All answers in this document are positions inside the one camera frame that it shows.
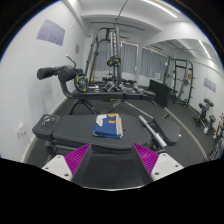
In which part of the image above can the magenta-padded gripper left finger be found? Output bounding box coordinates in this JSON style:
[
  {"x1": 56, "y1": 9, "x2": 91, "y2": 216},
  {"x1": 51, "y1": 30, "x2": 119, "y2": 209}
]
[{"x1": 41, "y1": 142, "x2": 93, "y2": 186}]

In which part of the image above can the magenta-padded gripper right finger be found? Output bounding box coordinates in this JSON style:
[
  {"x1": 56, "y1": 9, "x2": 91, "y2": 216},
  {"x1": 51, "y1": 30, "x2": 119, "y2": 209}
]
[{"x1": 131, "y1": 142, "x2": 185, "y2": 185}]

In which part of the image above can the blue folded printed towel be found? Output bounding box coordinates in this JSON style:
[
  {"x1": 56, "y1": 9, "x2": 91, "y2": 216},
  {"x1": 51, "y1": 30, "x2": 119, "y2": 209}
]
[{"x1": 92, "y1": 113, "x2": 124, "y2": 139}]

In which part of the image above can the silver barbell bar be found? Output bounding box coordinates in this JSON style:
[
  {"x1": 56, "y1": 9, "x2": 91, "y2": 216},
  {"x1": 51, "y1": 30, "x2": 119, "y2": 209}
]
[{"x1": 137, "y1": 114, "x2": 168, "y2": 150}]

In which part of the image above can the black padded weight bench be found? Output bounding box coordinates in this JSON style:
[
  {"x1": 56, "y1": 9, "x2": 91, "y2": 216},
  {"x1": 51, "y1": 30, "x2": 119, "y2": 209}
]
[{"x1": 32, "y1": 112, "x2": 182, "y2": 158}]

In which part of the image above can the black box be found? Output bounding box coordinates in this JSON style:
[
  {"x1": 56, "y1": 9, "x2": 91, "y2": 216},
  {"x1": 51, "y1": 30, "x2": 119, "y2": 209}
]
[{"x1": 148, "y1": 78, "x2": 173, "y2": 109}]

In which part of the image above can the black yellow exercise machine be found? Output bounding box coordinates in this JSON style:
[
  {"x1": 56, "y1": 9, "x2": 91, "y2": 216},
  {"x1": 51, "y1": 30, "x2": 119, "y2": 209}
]
[{"x1": 193, "y1": 97, "x2": 217, "y2": 135}]

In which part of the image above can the black bench with roller pads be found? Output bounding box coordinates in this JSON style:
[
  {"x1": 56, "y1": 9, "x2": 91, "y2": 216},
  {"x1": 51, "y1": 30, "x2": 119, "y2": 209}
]
[{"x1": 36, "y1": 54, "x2": 158, "y2": 116}]

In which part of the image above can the group of dumbbells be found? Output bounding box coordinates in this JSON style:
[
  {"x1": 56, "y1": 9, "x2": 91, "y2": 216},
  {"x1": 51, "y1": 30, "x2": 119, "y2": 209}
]
[{"x1": 118, "y1": 79, "x2": 146, "y2": 95}]

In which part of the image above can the black power rack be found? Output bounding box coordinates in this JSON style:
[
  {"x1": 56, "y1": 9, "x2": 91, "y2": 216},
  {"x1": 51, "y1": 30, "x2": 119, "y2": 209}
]
[{"x1": 163, "y1": 55, "x2": 195, "y2": 108}]

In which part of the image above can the grey window curtain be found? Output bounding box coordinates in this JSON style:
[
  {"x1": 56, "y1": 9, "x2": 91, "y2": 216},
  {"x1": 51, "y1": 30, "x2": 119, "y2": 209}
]
[
  {"x1": 94, "y1": 40, "x2": 138, "y2": 75},
  {"x1": 139, "y1": 46, "x2": 169, "y2": 80}
]

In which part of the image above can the white wall socket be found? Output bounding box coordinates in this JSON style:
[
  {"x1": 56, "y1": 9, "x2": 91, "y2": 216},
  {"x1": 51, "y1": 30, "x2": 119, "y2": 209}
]
[{"x1": 14, "y1": 123, "x2": 28, "y2": 140}]

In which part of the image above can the small purple wall poster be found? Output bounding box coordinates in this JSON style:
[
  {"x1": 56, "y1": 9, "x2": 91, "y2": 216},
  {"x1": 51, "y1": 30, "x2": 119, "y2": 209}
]
[{"x1": 203, "y1": 77, "x2": 217, "y2": 94}]

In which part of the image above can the black cable machine rack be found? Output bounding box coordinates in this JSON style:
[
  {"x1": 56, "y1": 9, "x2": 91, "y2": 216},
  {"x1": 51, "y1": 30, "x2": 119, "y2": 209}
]
[{"x1": 84, "y1": 25, "x2": 123, "y2": 88}]

